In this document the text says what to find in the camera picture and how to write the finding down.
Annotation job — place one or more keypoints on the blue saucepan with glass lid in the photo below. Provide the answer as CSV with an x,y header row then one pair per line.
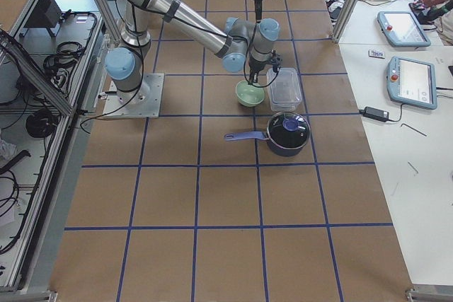
x,y
286,134

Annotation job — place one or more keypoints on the teach pendant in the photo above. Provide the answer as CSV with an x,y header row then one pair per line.
x,y
411,82
402,29

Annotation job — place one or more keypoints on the far teach pendant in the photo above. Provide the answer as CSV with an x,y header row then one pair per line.
x,y
402,29

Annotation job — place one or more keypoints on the small blue white card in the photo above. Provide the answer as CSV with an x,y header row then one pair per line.
x,y
376,54

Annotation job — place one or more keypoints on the black power adapter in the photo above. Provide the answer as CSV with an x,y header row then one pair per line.
x,y
374,114

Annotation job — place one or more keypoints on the green bowl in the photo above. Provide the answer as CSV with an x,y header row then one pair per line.
x,y
248,95

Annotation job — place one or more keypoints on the near teach pendant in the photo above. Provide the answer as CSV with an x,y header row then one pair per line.
x,y
411,82

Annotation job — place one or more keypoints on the clear plastic food container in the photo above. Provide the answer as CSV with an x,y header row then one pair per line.
x,y
284,92

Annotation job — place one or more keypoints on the black allen key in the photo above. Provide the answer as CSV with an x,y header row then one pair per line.
x,y
414,129

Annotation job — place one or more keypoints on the black monitor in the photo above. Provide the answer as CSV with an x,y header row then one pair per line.
x,y
46,14

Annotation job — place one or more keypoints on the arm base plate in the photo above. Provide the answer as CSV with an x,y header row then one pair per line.
x,y
146,103

